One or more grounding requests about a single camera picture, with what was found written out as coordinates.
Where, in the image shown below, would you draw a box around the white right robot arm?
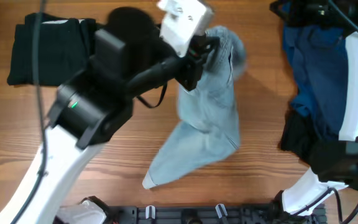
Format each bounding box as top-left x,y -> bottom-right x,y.
270,1 -> 358,218

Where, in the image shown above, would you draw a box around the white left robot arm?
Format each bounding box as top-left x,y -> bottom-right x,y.
0,29 -> 219,223

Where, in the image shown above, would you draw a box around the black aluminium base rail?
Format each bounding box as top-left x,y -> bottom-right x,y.
107,204 -> 328,224

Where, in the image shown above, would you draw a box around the folded black garment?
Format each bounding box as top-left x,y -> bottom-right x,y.
7,13 -> 102,86

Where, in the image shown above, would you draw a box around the dark blue garment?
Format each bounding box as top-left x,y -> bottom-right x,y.
282,24 -> 348,139

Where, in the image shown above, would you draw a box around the light blue denim shorts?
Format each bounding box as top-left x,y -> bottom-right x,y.
142,26 -> 247,189

